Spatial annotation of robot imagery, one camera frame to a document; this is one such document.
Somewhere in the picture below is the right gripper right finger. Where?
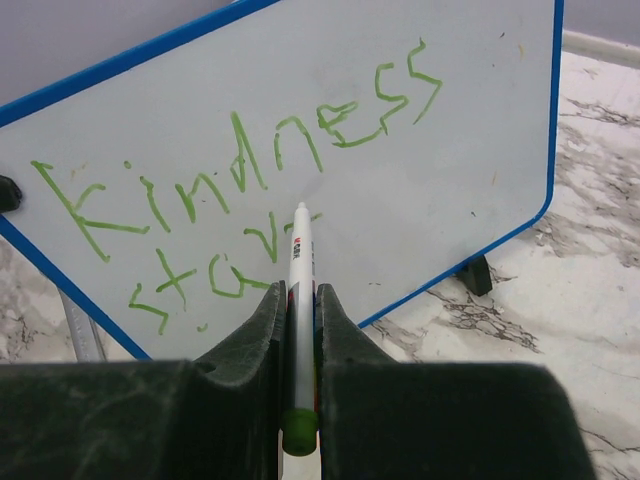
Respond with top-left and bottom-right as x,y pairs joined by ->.
316,284 -> 595,479

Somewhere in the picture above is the white marker pen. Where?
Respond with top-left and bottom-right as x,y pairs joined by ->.
281,202 -> 318,457

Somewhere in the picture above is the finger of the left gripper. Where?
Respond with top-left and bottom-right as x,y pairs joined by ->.
0,175 -> 23,213

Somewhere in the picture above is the blue framed whiteboard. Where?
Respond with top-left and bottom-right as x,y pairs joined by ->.
1,1 -> 564,359

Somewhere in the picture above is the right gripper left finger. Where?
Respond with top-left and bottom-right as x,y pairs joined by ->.
1,283 -> 286,479

